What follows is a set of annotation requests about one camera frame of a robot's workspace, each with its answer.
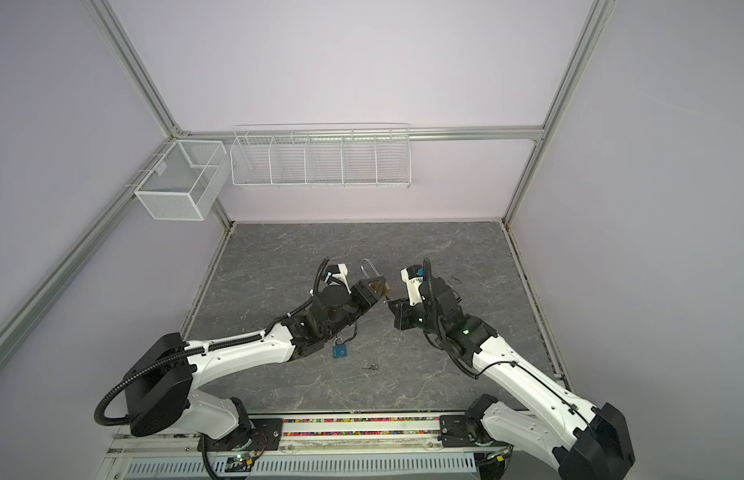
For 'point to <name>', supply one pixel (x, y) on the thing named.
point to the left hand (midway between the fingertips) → (386, 289)
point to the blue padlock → (339, 348)
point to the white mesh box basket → (187, 181)
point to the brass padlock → (374, 285)
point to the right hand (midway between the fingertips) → (390, 306)
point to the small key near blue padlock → (373, 366)
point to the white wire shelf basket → (321, 156)
